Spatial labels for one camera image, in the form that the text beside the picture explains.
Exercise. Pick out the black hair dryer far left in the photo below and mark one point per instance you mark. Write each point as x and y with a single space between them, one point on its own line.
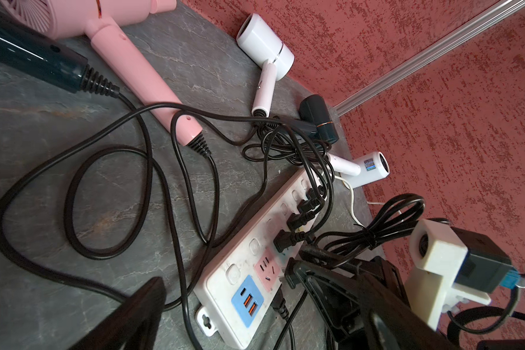
32 53

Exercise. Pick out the white round hair dryer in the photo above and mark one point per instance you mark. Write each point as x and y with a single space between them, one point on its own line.
362 171

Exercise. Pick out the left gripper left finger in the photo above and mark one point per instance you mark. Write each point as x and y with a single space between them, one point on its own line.
133 325

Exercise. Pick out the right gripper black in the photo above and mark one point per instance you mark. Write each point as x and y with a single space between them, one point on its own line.
335 295

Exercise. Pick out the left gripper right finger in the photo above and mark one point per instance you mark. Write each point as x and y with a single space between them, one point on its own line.
390 324

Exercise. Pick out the white square hair dryer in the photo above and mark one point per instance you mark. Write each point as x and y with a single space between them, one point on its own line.
257 39

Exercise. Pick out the pink hair dryer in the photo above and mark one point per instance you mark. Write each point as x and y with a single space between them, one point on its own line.
101 22

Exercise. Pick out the white power strip coloured sockets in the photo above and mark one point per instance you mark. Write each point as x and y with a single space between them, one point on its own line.
237 286

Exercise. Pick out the dark green hair dryer back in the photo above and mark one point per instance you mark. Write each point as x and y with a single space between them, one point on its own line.
315 120

